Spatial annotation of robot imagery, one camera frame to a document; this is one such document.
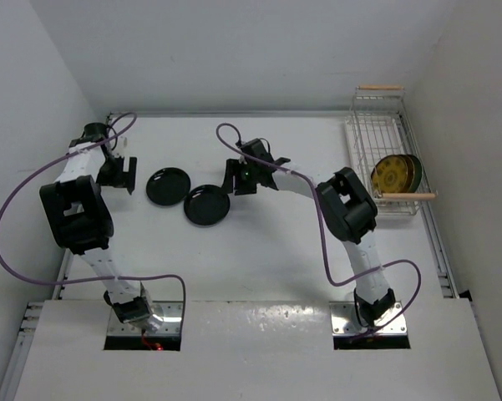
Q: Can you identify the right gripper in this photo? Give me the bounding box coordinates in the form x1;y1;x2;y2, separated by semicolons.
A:
221;158;260;195

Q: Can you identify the black plate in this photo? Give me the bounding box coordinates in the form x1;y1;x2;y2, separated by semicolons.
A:
145;167;191;207
184;185;231;226

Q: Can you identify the yellow patterned plate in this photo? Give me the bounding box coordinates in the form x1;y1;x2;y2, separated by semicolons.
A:
403;155;418;193
371;155;408;194

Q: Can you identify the blue green patterned plate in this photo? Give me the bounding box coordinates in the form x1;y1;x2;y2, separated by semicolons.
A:
411;155;423;192

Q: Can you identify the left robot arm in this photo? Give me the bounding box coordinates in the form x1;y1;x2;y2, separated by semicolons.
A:
39;122;163;333

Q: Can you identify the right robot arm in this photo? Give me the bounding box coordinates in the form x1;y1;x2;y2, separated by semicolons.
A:
221;139;396;327

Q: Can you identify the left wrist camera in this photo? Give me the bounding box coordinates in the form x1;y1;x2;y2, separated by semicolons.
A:
116;136;128;152

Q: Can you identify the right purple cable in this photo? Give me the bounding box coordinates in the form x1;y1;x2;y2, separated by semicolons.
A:
216;123;422;339

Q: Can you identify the purple cable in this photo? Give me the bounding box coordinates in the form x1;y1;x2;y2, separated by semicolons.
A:
0;111;188;335
216;123;422;339

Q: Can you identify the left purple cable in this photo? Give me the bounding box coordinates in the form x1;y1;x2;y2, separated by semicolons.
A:
0;111;188;335

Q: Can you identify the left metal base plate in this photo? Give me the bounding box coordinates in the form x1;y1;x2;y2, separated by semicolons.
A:
106;301;183;337

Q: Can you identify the metal base plate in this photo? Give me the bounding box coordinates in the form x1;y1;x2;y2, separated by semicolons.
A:
329;302;408;337
106;301;183;337

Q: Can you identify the white wire dish rack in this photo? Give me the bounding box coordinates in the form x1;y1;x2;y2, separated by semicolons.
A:
345;85;436;216

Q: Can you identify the aluminium table frame rail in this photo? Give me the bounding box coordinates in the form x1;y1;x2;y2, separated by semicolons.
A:
0;110;460;401

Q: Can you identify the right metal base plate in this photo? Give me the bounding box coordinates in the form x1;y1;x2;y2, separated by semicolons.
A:
329;302;408;337

